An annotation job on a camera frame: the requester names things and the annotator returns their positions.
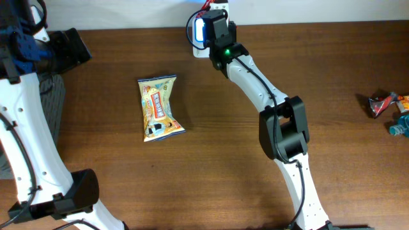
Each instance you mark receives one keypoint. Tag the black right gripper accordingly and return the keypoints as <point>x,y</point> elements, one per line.
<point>233,30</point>

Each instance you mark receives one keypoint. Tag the yellow chips bag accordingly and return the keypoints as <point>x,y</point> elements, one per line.
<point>158,120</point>

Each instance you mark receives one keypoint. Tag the black red triangular packet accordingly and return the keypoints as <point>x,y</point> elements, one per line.
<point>378,105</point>

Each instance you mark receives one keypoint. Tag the small orange snack box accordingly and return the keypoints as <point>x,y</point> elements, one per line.
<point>403,103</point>

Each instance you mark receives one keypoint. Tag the green Listerine mouthwash bottle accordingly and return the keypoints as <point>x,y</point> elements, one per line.
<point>400,128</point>

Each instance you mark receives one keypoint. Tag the red snack bag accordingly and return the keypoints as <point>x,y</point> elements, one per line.
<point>207,4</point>

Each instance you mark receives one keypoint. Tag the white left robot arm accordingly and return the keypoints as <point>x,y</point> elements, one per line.
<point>45,187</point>

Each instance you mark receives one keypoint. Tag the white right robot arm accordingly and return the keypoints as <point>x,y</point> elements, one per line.
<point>283,129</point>

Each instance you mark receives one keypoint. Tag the white barcode scanner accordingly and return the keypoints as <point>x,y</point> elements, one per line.
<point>198,39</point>

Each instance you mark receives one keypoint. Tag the grey plastic mesh basket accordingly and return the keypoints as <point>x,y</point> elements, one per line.
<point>52,99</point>

